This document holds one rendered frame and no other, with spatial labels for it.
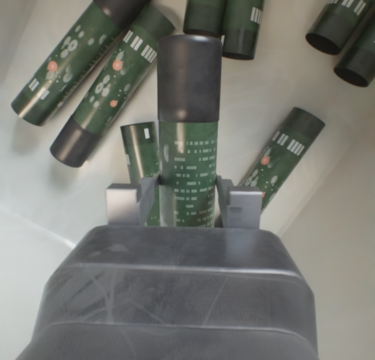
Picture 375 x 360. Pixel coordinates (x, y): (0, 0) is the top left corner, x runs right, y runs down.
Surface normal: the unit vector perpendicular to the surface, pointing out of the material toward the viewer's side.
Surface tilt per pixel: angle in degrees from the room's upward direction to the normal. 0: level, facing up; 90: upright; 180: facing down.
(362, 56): 26
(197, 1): 20
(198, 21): 8
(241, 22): 3
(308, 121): 14
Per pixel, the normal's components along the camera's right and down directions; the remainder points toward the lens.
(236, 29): -0.27, 0.20
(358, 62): -0.40, 0.00
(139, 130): 0.22, 0.21
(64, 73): 0.27, 0.52
